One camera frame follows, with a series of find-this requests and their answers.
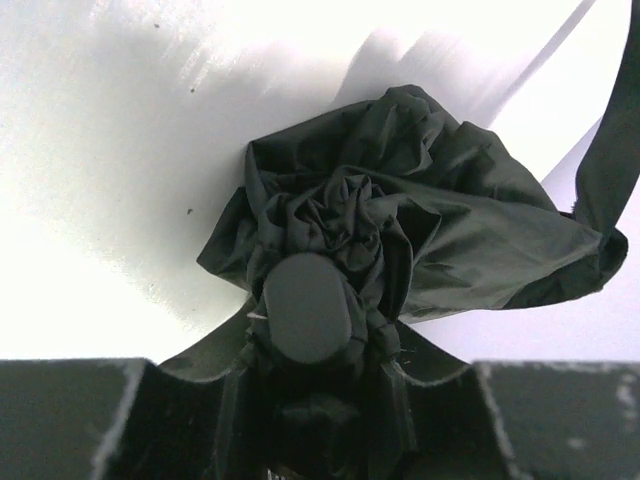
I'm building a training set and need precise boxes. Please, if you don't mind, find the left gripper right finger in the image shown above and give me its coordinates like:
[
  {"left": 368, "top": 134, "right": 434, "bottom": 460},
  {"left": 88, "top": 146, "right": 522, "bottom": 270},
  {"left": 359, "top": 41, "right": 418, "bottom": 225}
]
[{"left": 379, "top": 325, "right": 639, "bottom": 479}]

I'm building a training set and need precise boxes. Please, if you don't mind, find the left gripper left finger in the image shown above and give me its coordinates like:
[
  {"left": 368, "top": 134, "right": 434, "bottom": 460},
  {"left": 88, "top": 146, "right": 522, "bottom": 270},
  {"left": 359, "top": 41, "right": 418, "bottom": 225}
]
[{"left": 1, "top": 302, "right": 260, "bottom": 479}]

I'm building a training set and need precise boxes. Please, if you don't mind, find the black folding umbrella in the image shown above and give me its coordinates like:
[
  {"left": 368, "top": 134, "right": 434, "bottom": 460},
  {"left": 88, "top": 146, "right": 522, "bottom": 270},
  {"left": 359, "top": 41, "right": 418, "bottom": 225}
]
[{"left": 197, "top": 14, "right": 639, "bottom": 479}]

